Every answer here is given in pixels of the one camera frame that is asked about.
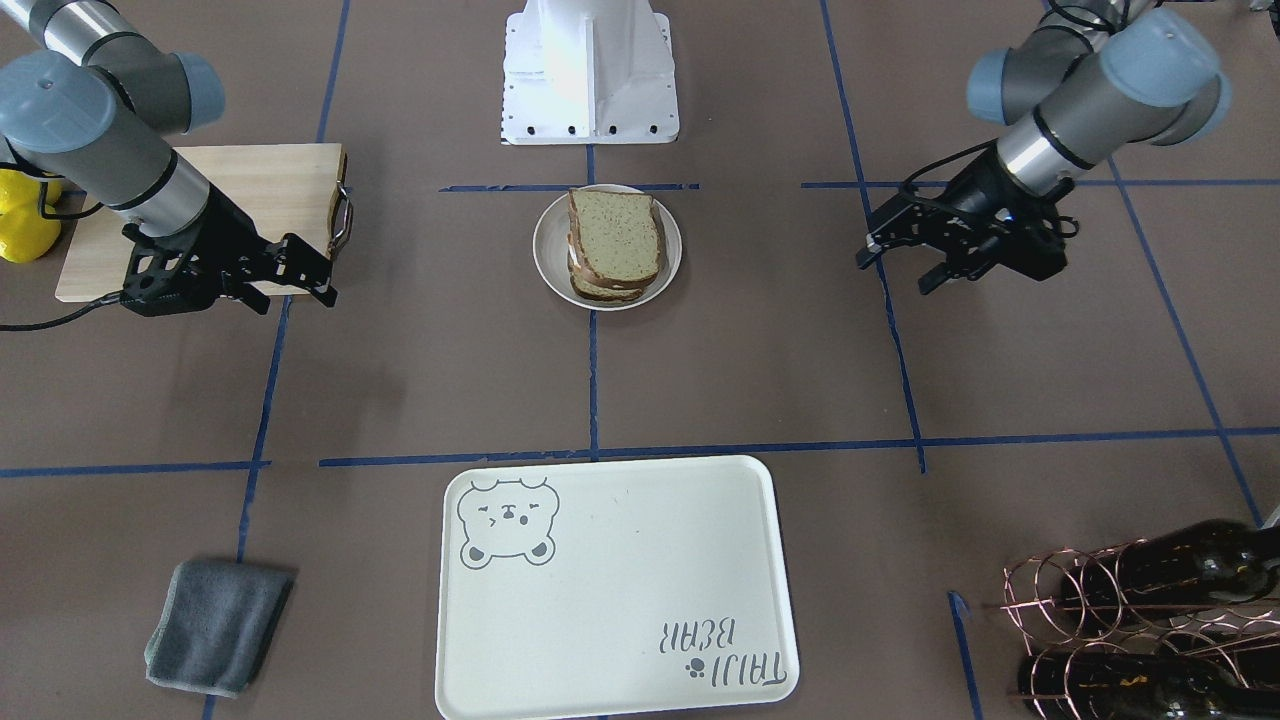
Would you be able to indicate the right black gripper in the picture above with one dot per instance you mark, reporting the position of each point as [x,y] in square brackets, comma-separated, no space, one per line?
[222,232]

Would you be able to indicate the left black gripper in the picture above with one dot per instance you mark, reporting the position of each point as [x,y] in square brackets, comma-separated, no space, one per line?
[968,202]

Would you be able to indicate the bread slice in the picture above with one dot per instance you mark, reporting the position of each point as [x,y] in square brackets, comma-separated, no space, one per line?
[617,239]
[597,292]

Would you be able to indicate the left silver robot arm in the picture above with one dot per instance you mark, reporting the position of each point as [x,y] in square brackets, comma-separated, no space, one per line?
[1092,77]

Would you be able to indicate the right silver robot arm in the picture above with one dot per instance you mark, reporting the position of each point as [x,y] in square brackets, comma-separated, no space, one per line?
[96,104]

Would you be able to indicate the cream bear tray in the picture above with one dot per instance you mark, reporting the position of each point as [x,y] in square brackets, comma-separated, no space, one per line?
[613,588]

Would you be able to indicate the wooden cutting board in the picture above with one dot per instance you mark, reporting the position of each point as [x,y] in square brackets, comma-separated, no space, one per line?
[297,188]

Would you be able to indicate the yellow lemon near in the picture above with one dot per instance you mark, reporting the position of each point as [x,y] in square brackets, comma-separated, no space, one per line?
[25,234]

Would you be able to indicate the yellow lemon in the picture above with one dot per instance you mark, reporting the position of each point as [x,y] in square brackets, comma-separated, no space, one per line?
[25,234]
[20,192]

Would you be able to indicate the yellow lemon far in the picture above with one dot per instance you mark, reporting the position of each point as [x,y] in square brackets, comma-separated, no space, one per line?
[20,192]

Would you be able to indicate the white round plate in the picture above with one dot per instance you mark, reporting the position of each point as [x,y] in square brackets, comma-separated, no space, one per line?
[553,255]

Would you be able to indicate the grey folded cloth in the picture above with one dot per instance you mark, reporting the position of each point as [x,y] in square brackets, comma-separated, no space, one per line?
[216,627]

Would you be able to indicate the dark wine bottle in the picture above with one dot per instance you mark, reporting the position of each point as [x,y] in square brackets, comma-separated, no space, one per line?
[1095,683]
[1212,564]

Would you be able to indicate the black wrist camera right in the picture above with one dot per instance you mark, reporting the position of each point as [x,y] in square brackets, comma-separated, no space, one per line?
[170,275]

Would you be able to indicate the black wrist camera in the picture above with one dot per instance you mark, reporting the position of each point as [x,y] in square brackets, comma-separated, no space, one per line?
[170,275]
[1030,243]

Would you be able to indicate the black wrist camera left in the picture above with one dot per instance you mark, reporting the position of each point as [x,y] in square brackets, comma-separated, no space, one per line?
[1030,243]

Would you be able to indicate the copper wire bottle rack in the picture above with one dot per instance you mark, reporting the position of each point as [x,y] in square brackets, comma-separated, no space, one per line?
[1242,638]

